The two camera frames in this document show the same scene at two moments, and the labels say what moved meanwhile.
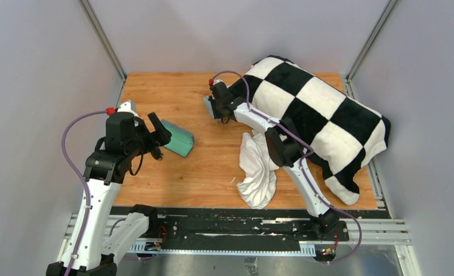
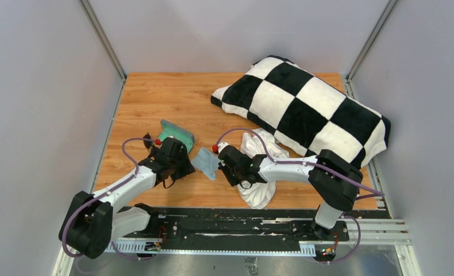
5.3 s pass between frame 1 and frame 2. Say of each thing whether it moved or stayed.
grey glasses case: stayed
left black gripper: moved
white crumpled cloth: stayed
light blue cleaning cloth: moved
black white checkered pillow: stayed
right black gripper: moved
